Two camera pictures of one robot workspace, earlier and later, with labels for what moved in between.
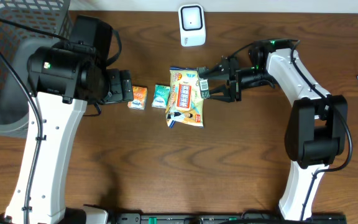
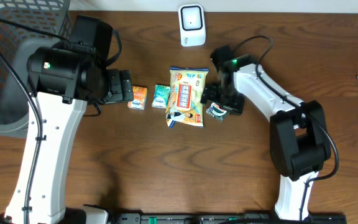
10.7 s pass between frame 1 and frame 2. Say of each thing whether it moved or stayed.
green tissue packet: stayed
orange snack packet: stayed
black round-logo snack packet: moved
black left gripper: stayed
